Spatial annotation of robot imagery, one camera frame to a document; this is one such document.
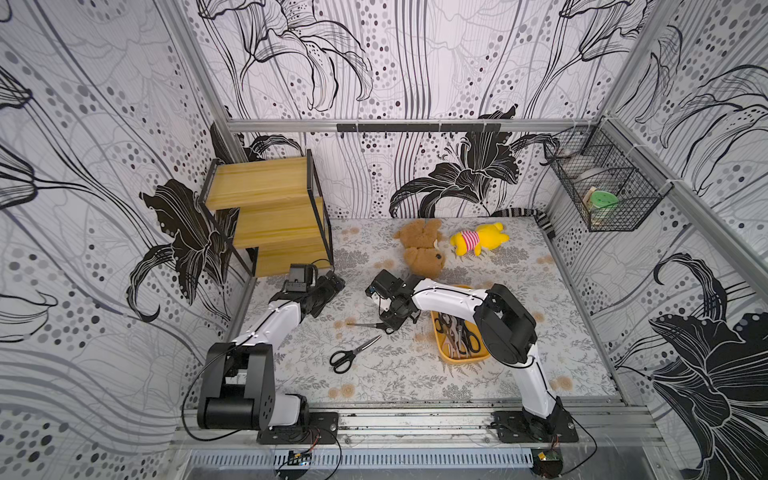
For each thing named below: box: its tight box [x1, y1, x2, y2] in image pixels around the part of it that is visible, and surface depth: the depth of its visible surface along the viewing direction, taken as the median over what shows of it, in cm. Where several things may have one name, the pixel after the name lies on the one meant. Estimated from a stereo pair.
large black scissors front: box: [329, 335, 382, 374], surface depth 86 cm
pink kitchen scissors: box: [442, 315, 461, 359], surface depth 87 cm
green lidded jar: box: [590, 190, 619, 212], surface depth 80 cm
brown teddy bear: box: [393, 219, 445, 279], surface depth 100 cm
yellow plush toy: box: [450, 222, 510, 257], surface depth 107 cm
